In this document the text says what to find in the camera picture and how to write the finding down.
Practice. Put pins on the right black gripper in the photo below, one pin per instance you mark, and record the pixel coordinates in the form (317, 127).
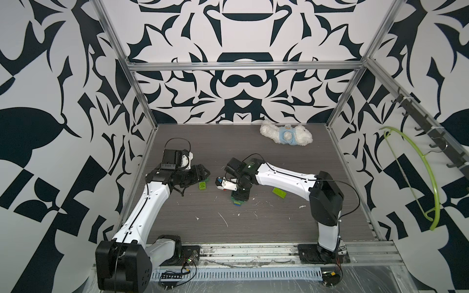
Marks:
(240, 196)

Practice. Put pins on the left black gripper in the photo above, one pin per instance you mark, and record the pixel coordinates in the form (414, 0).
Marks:
(198, 174)

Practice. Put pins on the dark green long lego brick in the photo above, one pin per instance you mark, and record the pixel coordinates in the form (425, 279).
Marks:
(236, 200)

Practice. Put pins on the lime long lego brick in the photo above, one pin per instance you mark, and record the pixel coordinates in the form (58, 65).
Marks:
(279, 192)

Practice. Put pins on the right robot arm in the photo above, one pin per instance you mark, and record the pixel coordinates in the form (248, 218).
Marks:
(323, 194)

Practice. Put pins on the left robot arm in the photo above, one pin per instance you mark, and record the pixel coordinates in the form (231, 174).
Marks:
(125, 263)

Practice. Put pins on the white plush toy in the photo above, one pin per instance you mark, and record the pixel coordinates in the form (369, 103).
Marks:
(287, 134)

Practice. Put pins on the black connector box left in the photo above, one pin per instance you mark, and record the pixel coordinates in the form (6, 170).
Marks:
(171, 276)

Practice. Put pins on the black connector box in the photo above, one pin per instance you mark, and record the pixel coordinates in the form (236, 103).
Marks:
(171, 276)
(330, 279)

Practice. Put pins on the black connector box right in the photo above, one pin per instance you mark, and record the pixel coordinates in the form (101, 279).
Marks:
(330, 279)

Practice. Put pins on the green plastic hanger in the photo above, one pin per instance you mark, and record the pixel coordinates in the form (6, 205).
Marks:
(414, 180)

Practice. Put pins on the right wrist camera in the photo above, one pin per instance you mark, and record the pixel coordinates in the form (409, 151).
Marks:
(223, 183)

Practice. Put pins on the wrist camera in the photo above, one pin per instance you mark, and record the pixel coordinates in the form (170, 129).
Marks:
(223, 183)
(183, 159)

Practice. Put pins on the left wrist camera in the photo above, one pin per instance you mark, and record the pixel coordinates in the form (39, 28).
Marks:
(183, 159)

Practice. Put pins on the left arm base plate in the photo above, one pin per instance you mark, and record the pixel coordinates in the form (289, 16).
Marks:
(182, 254)

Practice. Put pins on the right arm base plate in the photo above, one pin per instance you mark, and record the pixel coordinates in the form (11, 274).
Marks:
(315, 254)

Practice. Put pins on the black wall hook rack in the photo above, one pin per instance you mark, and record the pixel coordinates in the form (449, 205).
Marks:
(443, 141)

